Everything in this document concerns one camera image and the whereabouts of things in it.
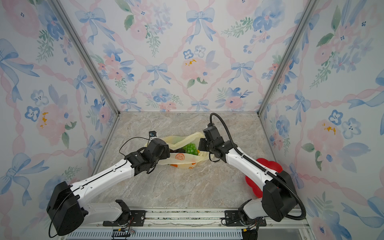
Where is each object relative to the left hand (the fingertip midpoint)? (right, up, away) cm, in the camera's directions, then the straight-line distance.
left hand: (164, 147), depth 82 cm
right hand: (+21, +3, +2) cm, 21 cm away
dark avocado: (+8, -3, +10) cm, 13 cm away
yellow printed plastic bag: (+10, -7, +1) cm, 13 cm away
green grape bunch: (+15, -2, +12) cm, 19 cm away
